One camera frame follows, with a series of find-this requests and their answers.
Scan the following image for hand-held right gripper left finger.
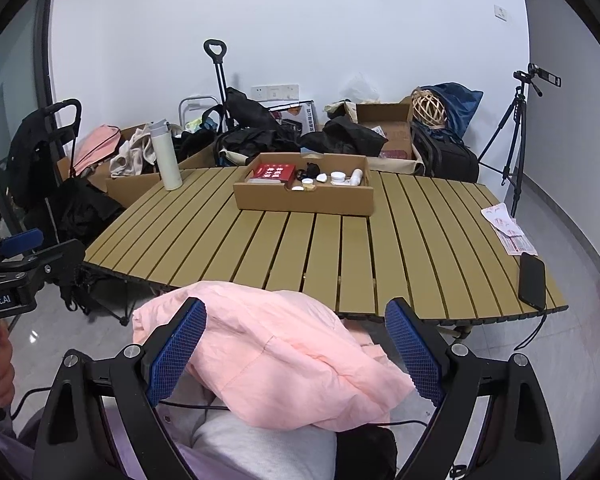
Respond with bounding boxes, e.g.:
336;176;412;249
32;296;208;480

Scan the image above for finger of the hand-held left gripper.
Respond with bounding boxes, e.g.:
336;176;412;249
0;228;45;263
27;239;87;286

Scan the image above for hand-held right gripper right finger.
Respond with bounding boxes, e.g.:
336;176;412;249
384;297;563;480

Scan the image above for shallow cardboard tray box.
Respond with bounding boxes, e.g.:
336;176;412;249
233;152;376;217

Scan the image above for black cloth bag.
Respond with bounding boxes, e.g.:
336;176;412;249
55;177;126;248

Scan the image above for cardboard box with clothes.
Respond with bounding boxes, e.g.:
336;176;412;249
55;125;162;208

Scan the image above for pink jacket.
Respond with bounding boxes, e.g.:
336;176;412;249
131;281;416;432

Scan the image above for pink bag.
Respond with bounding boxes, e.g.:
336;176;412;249
74;125;123;173

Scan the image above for beige cloth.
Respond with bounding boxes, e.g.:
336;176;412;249
110;127;158;178

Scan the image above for grey trousers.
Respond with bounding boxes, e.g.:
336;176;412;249
172;385;338;480

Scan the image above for black smartphone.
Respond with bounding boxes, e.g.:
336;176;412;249
517;252;547;311

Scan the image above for white thermos bottle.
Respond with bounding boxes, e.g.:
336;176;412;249
149;120;182;191

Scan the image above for white paper pink print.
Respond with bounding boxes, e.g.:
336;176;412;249
481;202;538;256

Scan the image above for plain cardboard box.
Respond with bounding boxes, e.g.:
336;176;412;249
177;140;241;171

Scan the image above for beige canvas bag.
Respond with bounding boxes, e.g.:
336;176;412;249
366;155;428;177

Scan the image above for black backpack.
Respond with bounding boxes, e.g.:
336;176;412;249
410;125;481;183

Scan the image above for red box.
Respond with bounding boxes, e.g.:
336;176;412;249
247;163;297;184

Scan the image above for large open cardboard box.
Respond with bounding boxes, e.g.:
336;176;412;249
355;102;417;158

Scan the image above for black bag pile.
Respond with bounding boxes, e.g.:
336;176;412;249
214;87;306;167

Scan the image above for black jacket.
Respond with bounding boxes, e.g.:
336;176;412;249
325;116;388;157

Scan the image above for woven bamboo ball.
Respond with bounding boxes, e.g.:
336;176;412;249
411;88;448;128

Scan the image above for black tripod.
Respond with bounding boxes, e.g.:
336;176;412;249
477;85;528;218

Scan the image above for blue cloth bag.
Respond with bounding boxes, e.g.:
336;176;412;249
420;82;483;138

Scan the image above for black printed carton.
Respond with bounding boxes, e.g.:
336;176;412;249
270;100;315;136

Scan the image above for clear plastic bag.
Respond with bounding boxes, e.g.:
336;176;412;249
340;72;381;103

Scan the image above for grey metal trolley frame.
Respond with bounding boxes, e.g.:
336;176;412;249
179;95;217;130

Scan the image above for black trolley handle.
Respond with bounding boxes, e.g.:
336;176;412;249
203;39;231;131

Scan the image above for white wall socket strip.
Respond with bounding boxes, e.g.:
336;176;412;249
251;83;299;101

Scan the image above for black camera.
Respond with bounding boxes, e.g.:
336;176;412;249
512;62;562;97

